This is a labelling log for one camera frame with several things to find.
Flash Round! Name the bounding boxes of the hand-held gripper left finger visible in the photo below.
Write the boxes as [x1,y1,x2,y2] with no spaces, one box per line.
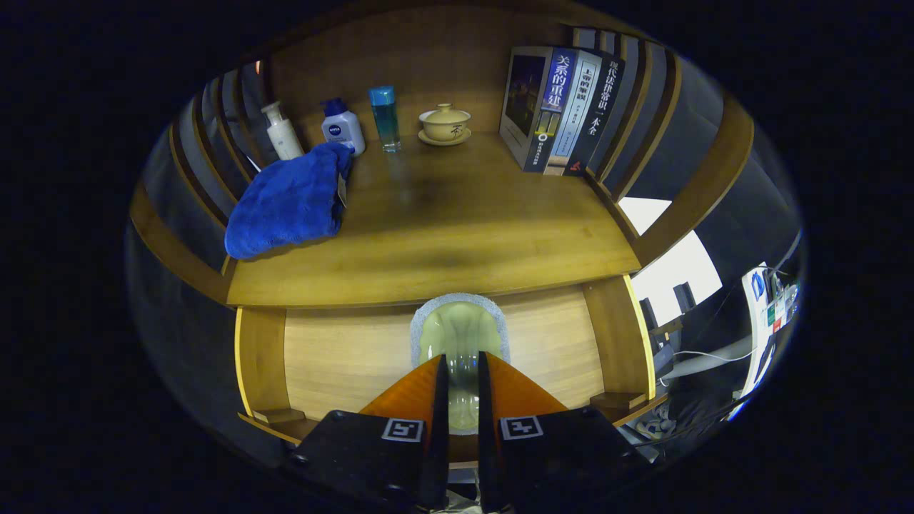
[288,353,451,512]

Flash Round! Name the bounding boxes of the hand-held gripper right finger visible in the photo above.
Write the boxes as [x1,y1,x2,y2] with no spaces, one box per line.
[477,351,652,513]

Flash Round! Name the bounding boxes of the pale green ceramic ornament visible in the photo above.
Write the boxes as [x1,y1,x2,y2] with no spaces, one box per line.
[410,292,511,434]

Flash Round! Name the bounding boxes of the wooden drawer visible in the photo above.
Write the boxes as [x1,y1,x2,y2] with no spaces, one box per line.
[234,275,668,465]

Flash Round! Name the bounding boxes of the wooden countertop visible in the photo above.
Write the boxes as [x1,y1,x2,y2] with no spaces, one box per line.
[227,131,642,309]

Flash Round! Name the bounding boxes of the white drawer unit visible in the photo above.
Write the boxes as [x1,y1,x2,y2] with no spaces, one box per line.
[618,196,723,329]

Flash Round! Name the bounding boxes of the wooden cabinet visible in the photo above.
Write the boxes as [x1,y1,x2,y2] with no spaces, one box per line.
[129,4,756,465]

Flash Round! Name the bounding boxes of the blue towel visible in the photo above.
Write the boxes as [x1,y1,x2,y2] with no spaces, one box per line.
[224,141,355,260]

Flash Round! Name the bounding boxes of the beige lidded teacup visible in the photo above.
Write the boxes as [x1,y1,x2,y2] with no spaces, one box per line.
[418,103,473,147]

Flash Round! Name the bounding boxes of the white bottle blue cap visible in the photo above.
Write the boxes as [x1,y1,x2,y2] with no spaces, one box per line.
[319,97,366,157]

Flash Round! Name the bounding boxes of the teal bottle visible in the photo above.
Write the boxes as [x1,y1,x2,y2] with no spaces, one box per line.
[368,86,402,153]

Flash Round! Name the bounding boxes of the white pump bottle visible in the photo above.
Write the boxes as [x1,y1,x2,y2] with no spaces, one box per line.
[260,101,304,161]

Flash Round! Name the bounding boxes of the blue book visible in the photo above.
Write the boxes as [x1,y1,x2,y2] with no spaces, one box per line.
[498,46,578,173]

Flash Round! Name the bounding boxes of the grey book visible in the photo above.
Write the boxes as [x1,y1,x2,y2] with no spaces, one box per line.
[543,50,604,176]

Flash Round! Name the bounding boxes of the black book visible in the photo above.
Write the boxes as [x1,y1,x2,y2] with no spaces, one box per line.
[564,55,626,178]

